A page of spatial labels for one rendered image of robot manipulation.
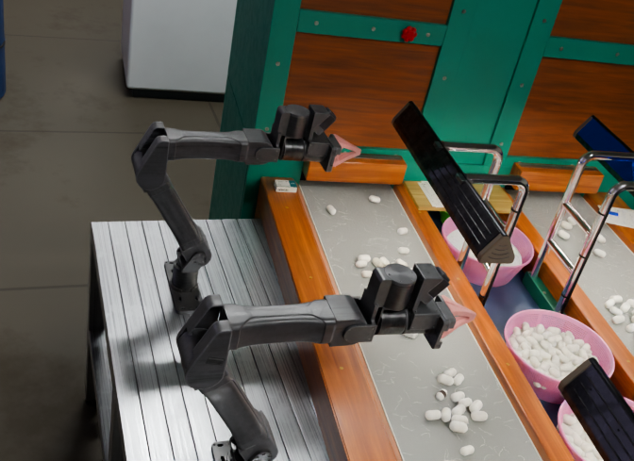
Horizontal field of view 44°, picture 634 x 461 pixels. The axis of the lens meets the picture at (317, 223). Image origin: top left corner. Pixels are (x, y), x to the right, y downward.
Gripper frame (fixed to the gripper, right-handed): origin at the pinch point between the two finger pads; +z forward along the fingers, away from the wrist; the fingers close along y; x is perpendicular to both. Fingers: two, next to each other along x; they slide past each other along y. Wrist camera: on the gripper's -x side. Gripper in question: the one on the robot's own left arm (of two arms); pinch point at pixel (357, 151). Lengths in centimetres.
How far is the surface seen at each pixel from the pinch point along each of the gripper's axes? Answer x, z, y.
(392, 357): 32.2, 3.3, -37.5
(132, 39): 72, -15, 244
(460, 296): 28.5, 28.7, -21.0
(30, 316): 109, -68, 71
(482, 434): 32, 14, -62
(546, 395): 35, 39, -50
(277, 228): 30.4, -10.6, 11.2
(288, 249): 30.2, -10.6, 1.6
